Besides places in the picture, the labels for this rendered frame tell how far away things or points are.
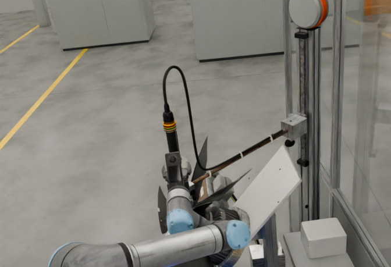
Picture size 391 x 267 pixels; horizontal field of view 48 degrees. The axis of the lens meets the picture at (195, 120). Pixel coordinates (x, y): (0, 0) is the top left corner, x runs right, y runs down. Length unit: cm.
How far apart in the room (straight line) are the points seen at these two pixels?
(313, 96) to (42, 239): 268
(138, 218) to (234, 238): 264
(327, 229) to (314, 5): 95
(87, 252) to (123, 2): 773
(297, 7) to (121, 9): 700
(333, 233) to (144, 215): 212
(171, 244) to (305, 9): 107
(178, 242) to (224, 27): 599
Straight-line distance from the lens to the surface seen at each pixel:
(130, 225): 374
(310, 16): 179
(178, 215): 126
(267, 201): 175
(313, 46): 184
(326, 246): 202
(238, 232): 120
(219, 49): 705
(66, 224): 397
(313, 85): 189
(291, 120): 190
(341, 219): 219
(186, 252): 113
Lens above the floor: 229
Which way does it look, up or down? 26 degrees down
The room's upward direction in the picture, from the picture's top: 8 degrees counter-clockwise
